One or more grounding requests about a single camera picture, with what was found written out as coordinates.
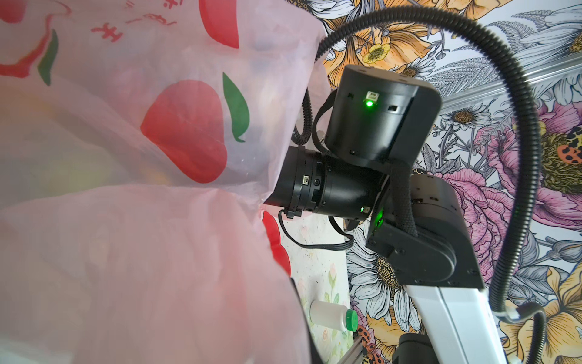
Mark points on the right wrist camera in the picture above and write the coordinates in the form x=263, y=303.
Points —
x=380, y=117

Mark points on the pink plastic bag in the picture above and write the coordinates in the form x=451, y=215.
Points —
x=139, y=140

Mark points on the white bottle green cap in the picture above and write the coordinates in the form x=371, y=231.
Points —
x=334, y=316

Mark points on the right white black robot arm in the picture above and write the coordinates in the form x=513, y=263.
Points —
x=415, y=225

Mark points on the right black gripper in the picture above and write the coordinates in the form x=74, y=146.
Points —
x=312, y=182

